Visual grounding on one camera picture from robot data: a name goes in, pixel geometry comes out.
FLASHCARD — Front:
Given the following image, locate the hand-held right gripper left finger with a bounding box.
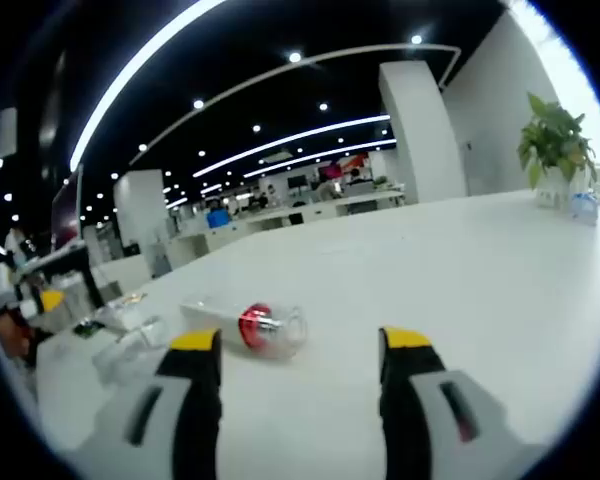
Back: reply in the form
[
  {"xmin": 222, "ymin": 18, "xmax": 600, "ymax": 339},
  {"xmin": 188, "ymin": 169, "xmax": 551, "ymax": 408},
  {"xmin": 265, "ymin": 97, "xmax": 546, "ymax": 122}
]
[{"xmin": 69, "ymin": 327, "xmax": 225, "ymax": 480}]

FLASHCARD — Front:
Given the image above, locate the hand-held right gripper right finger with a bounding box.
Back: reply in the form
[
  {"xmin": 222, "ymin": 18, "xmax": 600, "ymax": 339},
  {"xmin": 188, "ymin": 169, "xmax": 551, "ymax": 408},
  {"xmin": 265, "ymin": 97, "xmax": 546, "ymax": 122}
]
[{"xmin": 378, "ymin": 325, "xmax": 549, "ymax": 480}]

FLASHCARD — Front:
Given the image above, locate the white pump skincare bottle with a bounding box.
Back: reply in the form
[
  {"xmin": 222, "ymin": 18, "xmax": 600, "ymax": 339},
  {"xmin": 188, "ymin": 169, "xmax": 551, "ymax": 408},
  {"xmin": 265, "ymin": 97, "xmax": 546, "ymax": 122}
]
[{"xmin": 92, "ymin": 314, "xmax": 174, "ymax": 389}]

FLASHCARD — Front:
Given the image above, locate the red collar skincare bottle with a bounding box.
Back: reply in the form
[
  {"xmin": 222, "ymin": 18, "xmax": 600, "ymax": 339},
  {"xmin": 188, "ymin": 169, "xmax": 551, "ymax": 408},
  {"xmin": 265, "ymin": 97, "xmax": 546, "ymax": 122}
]
[{"xmin": 179, "ymin": 294, "xmax": 310, "ymax": 362}]

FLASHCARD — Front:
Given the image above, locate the red screen computer monitor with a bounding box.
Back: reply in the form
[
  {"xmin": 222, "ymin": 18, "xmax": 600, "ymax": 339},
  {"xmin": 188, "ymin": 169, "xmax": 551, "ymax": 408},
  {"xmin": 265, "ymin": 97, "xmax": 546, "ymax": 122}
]
[{"xmin": 49, "ymin": 163, "xmax": 86, "ymax": 251}]

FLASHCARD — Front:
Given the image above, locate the white square pillar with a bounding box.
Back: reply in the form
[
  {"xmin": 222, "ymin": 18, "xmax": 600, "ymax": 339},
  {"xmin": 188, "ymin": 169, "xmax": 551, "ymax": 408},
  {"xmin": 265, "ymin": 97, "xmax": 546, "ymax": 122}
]
[
  {"xmin": 113, "ymin": 169, "xmax": 174, "ymax": 261},
  {"xmin": 378, "ymin": 60, "xmax": 469, "ymax": 204}
]

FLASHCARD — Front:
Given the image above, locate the blue white plastic packet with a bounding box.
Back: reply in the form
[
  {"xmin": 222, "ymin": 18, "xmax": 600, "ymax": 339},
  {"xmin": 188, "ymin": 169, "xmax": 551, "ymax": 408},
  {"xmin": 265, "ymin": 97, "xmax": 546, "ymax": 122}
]
[{"xmin": 568, "ymin": 191, "xmax": 600, "ymax": 227}]

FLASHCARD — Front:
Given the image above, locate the potted green plant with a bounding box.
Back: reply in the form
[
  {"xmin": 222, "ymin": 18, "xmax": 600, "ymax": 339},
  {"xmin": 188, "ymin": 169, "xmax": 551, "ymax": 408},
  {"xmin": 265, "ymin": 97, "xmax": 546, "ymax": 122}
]
[{"xmin": 517, "ymin": 91, "xmax": 600, "ymax": 210}]

